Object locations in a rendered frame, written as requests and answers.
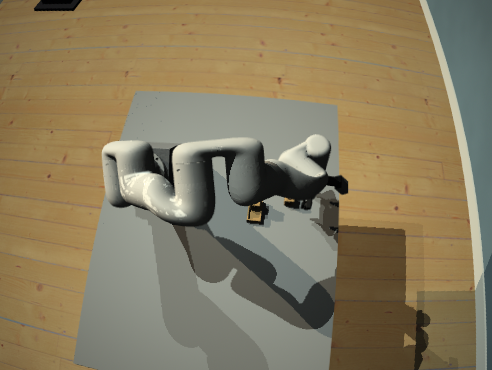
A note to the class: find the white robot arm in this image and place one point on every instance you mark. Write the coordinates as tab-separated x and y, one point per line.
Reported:
250	178

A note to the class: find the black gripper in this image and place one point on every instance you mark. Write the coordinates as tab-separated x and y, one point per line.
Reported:
307	205

